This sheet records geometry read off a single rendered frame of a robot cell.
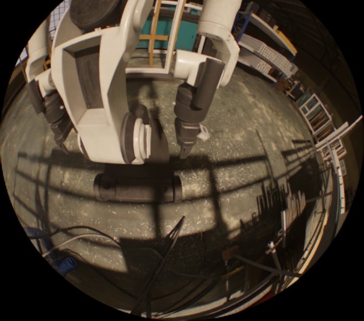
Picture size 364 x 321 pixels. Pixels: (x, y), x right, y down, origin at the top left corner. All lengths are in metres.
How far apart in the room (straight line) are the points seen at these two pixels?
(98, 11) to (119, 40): 0.09
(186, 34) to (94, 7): 3.15
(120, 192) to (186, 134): 0.56
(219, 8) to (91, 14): 0.21
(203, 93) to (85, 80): 0.24
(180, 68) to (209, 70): 0.05
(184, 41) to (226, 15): 3.13
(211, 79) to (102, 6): 0.23
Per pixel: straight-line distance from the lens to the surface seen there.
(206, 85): 0.20
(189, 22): 3.32
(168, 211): 0.90
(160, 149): 0.78
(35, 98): 0.39
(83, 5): 0.26
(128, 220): 0.93
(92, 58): 0.24
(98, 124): 0.24
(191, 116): 0.26
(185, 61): 0.22
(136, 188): 0.71
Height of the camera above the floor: 0.88
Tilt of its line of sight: 58 degrees down
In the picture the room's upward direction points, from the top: 23 degrees clockwise
